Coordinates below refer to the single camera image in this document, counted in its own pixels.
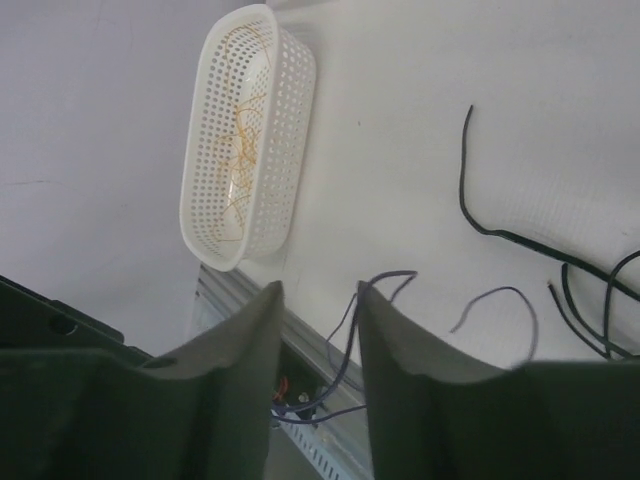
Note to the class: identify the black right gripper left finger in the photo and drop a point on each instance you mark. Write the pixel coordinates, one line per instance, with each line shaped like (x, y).
(201, 411)

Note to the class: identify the white oval basket left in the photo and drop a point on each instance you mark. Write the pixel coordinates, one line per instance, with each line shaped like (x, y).
(249, 120)

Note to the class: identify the aluminium mounting rail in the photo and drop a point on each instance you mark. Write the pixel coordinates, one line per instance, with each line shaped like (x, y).
(308, 372)

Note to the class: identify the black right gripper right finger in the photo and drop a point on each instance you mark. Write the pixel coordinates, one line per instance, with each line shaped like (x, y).
(435, 412)

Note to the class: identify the white slotted cable duct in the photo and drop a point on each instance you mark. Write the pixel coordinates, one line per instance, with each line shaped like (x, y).
(315, 452)

